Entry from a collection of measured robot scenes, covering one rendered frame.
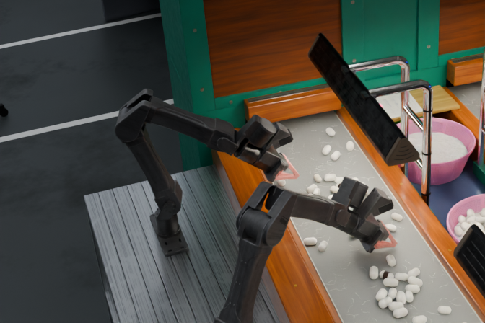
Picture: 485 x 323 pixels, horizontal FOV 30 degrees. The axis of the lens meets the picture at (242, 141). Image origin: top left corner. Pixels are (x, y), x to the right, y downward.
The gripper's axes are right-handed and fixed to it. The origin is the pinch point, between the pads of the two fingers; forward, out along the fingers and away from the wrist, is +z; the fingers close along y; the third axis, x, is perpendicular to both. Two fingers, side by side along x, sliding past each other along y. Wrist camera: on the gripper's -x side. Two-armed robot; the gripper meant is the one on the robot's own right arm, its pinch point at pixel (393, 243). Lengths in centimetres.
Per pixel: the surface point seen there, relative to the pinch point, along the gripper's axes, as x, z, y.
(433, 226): -8.3, 8.7, 2.4
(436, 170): -14.7, 20.3, 29.6
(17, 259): 127, -33, 132
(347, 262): 9.6, -8.5, -1.0
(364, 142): -7.0, 7.2, 47.7
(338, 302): 14.2, -14.0, -14.5
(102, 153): 100, -1, 201
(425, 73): -31, 26, 71
